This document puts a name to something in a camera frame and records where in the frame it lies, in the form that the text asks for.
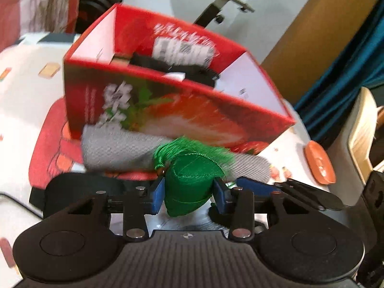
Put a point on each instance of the orange round object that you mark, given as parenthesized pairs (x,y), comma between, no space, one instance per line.
(319,162)

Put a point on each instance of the red cardboard box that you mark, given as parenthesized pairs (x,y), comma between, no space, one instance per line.
(180,117)

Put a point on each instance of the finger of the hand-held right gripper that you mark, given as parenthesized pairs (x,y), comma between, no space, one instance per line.
(258,186)

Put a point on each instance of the teal curtain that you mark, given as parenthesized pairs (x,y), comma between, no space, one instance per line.
(345,81)

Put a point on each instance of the wooden chair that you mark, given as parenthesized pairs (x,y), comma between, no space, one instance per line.
(357,132)

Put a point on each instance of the grey knitted cloth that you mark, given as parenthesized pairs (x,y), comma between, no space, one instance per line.
(120,147)

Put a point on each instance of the green tasselled sachet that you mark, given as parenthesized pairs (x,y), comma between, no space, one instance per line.
(189,183)

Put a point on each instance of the printed white tablecloth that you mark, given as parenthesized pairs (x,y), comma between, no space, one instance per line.
(24,96)

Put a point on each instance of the wooden door panel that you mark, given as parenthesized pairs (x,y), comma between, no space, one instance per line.
(315,21)

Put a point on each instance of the printed backdrop cloth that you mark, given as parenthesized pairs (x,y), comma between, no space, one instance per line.
(18,6)

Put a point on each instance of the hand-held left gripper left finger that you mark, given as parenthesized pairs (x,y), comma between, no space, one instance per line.
(157,196)

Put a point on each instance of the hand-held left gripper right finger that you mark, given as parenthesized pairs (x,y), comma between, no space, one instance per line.
(220,198)

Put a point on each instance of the black cloth with white tag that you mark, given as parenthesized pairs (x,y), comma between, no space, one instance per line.
(156,63)

